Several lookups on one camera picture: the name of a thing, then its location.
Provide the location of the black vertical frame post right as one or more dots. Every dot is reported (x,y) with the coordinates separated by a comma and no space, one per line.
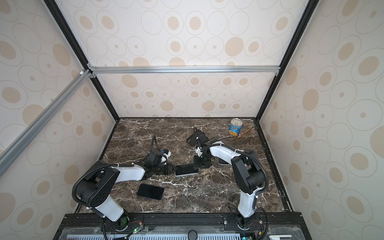
(298,33)

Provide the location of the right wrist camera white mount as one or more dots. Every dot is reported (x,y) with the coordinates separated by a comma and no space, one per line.
(199,151)

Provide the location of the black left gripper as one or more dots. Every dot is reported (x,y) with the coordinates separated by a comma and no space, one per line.
(169,167)

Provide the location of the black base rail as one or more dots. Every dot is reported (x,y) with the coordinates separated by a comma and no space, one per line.
(208,226)

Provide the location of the silver aluminium rail left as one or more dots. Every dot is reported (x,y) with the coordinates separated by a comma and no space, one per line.
(25,138)

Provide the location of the silver aluminium rail back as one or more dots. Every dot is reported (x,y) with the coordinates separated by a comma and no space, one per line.
(163,70)

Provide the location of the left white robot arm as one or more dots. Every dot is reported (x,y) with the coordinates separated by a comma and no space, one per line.
(92,190)

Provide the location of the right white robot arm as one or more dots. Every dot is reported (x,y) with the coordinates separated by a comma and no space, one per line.
(250,176)

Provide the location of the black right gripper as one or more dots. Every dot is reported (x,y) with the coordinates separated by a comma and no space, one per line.
(198,165)

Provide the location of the light blue phone case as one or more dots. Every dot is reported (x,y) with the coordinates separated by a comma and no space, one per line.
(186,170)

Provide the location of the open tin can blue label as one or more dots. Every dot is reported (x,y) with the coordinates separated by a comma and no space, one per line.
(235,127)

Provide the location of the black vertical frame post left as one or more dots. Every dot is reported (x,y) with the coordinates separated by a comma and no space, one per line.
(59,18)

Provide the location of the silver aluminium rail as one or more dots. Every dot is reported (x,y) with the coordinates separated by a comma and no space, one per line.
(163,70)
(25,138)

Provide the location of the light blue cased phone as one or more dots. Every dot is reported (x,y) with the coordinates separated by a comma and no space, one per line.
(222,162)

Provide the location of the black smartphone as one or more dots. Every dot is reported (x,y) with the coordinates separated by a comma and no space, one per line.
(150,192)

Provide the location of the black vertical frame post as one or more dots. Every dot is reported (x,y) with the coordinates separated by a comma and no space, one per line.
(59,18)
(298,33)

